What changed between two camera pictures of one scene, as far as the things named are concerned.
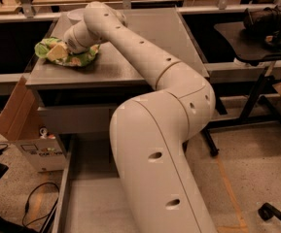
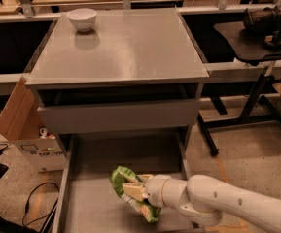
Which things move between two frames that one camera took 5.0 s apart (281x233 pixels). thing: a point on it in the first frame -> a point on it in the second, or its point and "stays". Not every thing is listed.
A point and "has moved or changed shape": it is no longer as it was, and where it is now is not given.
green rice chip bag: x=54 y=49 has moved or changed shape
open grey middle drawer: x=92 y=195 stays
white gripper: x=76 y=44 -> x=154 y=190
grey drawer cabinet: x=80 y=101 stays
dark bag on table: x=273 y=26 stays
